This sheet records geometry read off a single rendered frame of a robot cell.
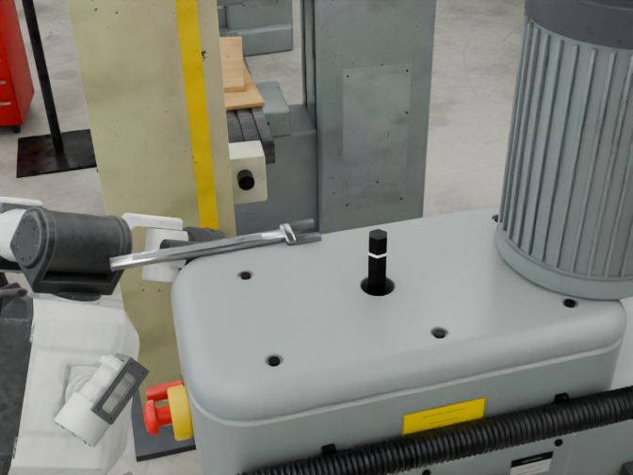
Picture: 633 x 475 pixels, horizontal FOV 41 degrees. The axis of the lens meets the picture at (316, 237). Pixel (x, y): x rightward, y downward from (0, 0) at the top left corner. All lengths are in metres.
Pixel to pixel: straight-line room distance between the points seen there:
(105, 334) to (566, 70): 0.77
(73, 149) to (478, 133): 2.53
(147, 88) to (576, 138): 1.93
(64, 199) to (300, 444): 4.16
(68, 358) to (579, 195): 0.76
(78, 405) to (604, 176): 0.72
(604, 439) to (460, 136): 4.40
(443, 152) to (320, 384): 4.42
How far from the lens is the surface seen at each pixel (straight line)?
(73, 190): 5.00
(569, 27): 0.81
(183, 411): 0.94
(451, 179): 4.90
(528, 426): 0.91
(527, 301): 0.92
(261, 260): 0.96
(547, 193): 0.89
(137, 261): 0.97
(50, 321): 1.27
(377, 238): 0.87
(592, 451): 1.08
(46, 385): 1.27
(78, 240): 1.27
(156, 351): 3.18
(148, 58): 2.59
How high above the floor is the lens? 2.45
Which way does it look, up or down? 34 degrees down
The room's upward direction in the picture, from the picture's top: 1 degrees counter-clockwise
